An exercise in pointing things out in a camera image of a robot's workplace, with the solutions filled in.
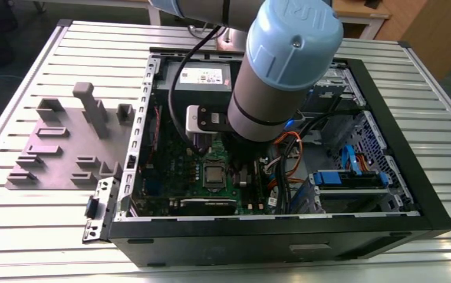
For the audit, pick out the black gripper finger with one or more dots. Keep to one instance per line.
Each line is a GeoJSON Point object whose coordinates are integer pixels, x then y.
{"type": "Point", "coordinates": [247, 177]}

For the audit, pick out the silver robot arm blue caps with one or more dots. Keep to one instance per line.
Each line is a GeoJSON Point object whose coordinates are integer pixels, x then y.
{"type": "Point", "coordinates": [257, 112]}

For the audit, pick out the CPU socket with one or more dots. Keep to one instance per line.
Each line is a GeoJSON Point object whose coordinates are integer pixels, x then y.
{"type": "Point", "coordinates": [211, 161]}

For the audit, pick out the green RAM stick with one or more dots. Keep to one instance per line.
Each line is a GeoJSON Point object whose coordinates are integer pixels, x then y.
{"type": "Point", "coordinates": [262, 188]}

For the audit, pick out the black RAM slot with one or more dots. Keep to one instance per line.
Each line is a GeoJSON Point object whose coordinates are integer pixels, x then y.
{"type": "Point", "coordinates": [254, 197]}
{"type": "Point", "coordinates": [250, 197]}
{"type": "Point", "coordinates": [245, 197]}

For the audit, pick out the black graphics card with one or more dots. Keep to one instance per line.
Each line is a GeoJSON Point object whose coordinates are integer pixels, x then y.
{"type": "Point", "coordinates": [210, 204]}

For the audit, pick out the green motherboard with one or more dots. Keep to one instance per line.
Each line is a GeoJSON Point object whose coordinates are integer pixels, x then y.
{"type": "Point", "coordinates": [170, 177]}

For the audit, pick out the grey power supply unit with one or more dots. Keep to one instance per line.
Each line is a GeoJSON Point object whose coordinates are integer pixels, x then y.
{"type": "Point", "coordinates": [206, 94]}

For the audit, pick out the black open PC case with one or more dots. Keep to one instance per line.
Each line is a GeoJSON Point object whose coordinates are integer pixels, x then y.
{"type": "Point", "coordinates": [249, 244]}

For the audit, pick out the grey metal disk bay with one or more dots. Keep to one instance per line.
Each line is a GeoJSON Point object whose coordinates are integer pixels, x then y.
{"type": "Point", "coordinates": [351, 191]}

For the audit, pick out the hard disk in blue carrier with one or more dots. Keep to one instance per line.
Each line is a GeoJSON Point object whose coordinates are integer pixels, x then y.
{"type": "Point", "coordinates": [357, 180]}

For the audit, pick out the grey metal drive cage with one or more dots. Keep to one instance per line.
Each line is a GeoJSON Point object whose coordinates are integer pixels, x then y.
{"type": "Point", "coordinates": [335, 88]}

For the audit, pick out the grey plastic parts rack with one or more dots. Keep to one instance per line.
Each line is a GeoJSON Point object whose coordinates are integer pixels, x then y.
{"type": "Point", "coordinates": [71, 147]}

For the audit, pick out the brown wooden cabinet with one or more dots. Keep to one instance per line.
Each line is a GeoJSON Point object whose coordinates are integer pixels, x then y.
{"type": "Point", "coordinates": [438, 29]}

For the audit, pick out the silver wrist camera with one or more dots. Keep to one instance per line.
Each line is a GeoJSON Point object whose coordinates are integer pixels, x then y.
{"type": "Point", "coordinates": [295, 121]}
{"type": "Point", "coordinates": [194, 119]}

